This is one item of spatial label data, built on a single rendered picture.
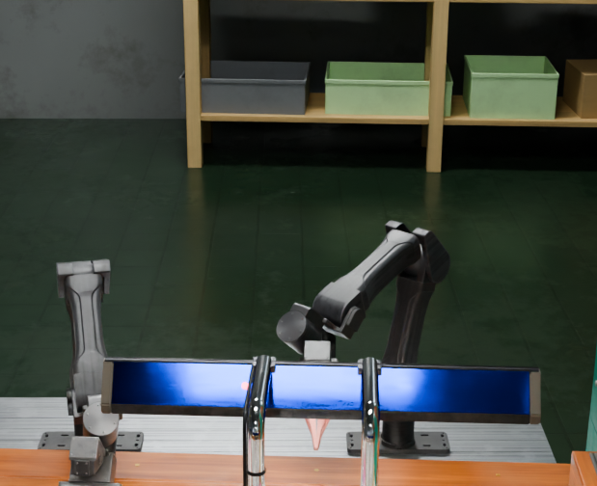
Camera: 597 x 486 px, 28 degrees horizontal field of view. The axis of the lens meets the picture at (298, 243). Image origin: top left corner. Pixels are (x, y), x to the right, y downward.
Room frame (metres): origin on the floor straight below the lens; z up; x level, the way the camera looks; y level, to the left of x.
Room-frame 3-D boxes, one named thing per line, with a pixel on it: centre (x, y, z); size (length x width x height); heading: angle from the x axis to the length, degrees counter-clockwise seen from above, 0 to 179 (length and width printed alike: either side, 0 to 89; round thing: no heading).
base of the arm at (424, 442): (2.09, -0.20, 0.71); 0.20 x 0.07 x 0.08; 91
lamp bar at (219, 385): (1.55, -0.03, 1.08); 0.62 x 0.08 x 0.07; 88
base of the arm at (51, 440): (2.08, 0.40, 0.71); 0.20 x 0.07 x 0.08; 91
